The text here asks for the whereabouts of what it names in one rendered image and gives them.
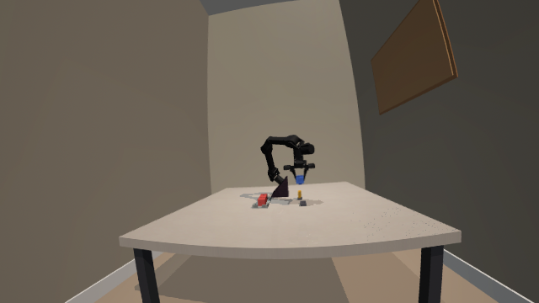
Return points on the red tapered block with sockets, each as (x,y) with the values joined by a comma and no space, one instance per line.
(262,199)

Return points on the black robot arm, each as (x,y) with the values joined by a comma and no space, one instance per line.
(289,141)

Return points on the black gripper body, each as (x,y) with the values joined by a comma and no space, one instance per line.
(310,165)

